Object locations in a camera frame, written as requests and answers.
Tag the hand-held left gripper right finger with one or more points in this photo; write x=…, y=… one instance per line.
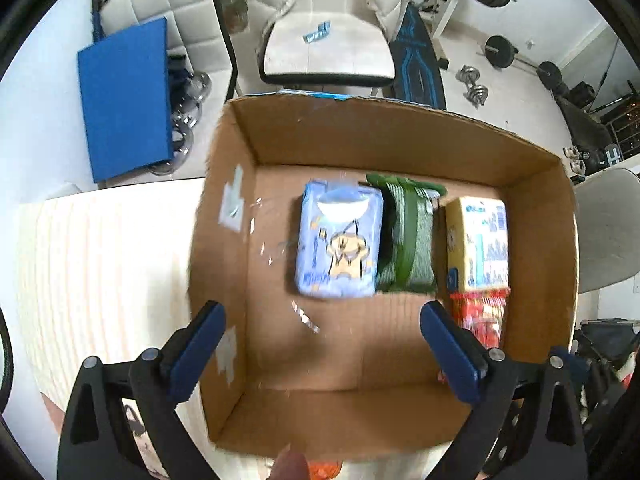
x=452, y=355

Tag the blue wrapper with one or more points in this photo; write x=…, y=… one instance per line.
x=316, y=33

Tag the orange packet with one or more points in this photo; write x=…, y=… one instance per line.
x=325, y=470

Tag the white quilted sofa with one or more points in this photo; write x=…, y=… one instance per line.
x=170, y=15

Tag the chrome dumbbell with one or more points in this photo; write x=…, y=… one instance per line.
x=474, y=87

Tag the cardboard box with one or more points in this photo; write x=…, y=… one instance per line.
x=370, y=270

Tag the clear plastic bottles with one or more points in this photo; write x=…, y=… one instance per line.
x=186, y=120

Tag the grey chair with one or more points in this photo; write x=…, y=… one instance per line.
x=607, y=230

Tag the green tissue pack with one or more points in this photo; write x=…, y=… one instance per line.
x=406, y=235

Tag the yellow tissue pack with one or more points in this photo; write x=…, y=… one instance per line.
x=477, y=242

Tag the light blue tissue pack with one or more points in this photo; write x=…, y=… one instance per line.
x=337, y=245

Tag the red tissue pack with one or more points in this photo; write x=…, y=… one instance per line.
x=477, y=320

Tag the black and blue board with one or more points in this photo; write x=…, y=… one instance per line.
x=417, y=65

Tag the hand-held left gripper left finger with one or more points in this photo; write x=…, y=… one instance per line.
x=196, y=346

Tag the black barbell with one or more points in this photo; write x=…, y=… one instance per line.
x=520, y=57

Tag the blue foam mat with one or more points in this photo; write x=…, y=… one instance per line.
x=127, y=105

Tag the white padded chair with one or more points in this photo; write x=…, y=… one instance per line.
x=325, y=45

